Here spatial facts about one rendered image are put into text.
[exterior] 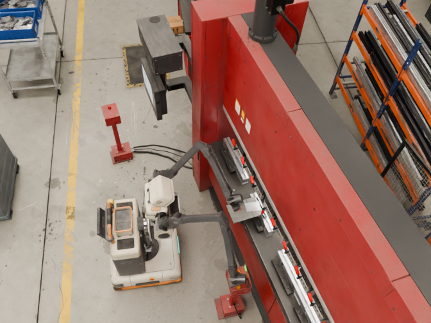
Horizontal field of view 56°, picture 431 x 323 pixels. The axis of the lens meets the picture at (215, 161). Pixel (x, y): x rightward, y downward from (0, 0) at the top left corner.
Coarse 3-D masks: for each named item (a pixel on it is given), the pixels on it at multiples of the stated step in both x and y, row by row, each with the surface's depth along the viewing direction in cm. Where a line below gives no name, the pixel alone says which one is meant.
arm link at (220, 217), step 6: (174, 216) 309; (186, 216) 308; (192, 216) 306; (198, 216) 304; (204, 216) 302; (210, 216) 301; (216, 216) 298; (222, 216) 299; (174, 222) 308; (180, 222) 307; (186, 222) 308; (192, 222) 307; (222, 222) 298; (228, 222) 303
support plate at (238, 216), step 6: (252, 198) 354; (228, 204) 349; (240, 204) 350; (228, 210) 346; (258, 210) 347; (234, 216) 343; (240, 216) 343; (246, 216) 344; (252, 216) 344; (234, 222) 340
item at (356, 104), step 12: (360, 108) 499; (360, 120) 496; (372, 120) 495; (372, 144) 475; (384, 144) 475; (384, 156) 457; (384, 168) 454; (396, 168) 455; (396, 192) 434; (408, 192) 438
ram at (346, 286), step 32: (224, 96) 351; (256, 96) 282; (256, 128) 298; (256, 160) 317; (288, 160) 259; (288, 192) 273; (320, 192) 228; (288, 224) 289; (320, 224) 239; (320, 256) 251; (352, 256) 213; (320, 288) 264; (352, 288) 222; (352, 320) 233; (384, 320) 200
